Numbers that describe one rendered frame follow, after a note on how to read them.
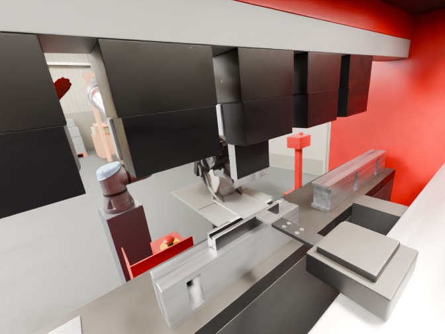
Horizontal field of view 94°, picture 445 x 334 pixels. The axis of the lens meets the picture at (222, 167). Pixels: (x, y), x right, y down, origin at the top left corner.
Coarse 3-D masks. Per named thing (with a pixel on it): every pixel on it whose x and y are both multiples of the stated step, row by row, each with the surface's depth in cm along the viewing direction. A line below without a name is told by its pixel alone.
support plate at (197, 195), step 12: (228, 180) 70; (180, 192) 65; (192, 192) 64; (204, 192) 63; (252, 192) 60; (192, 204) 57; (204, 204) 56; (216, 204) 55; (204, 216) 51; (216, 216) 50; (228, 216) 49
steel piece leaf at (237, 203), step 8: (224, 192) 59; (232, 192) 60; (216, 200) 57; (224, 200) 56; (232, 200) 56; (240, 200) 55; (248, 200) 55; (256, 200) 54; (232, 208) 52; (240, 208) 51; (248, 208) 51
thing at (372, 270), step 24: (264, 216) 47; (312, 240) 38; (336, 240) 33; (360, 240) 32; (384, 240) 32; (312, 264) 32; (336, 264) 30; (360, 264) 28; (384, 264) 28; (408, 264) 29; (336, 288) 30; (360, 288) 27; (384, 288) 26; (384, 312) 25
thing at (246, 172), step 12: (228, 144) 42; (252, 144) 44; (264, 144) 46; (240, 156) 42; (252, 156) 44; (264, 156) 47; (240, 168) 43; (252, 168) 45; (264, 168) 48; (240, 180) 45; (252, 180) 47
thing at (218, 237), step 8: (264, 208) 51; (272, 208) 51; (224, 224) 46; (232, 224) 47; (240, 224) 46; (248, 224) 47; (256, 224) 49; (208, 232) 44; (216, 232) 44; (224, 232) 43; (232, 232) 44; (240, 232) 46; (208, 240) 44; (216, 240) 42; (224, 240) 44; (232, 240) 45; (216, 248) 42
